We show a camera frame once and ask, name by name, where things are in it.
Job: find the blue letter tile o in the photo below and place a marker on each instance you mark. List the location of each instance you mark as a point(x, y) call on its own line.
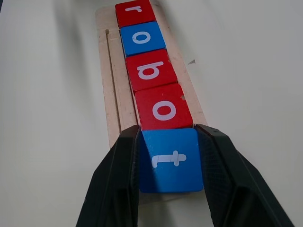
point(142, 37)

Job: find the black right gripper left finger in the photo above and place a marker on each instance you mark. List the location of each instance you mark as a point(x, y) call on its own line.
point(113, 179)

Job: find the blue tile letter t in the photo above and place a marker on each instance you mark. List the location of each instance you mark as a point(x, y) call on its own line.
point(170, 160)

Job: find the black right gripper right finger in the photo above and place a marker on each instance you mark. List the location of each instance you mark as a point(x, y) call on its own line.
point(234, 179)

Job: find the wooden letter tray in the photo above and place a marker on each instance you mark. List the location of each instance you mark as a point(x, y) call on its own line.
point(113, 94)

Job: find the red tile letter b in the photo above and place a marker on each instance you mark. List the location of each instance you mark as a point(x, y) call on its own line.
point(151, 69)

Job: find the red letter tile r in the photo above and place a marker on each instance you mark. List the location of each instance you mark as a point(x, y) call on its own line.
point(135, 13)

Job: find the red tile letter o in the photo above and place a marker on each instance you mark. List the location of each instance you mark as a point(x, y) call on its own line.
point(163, 108)

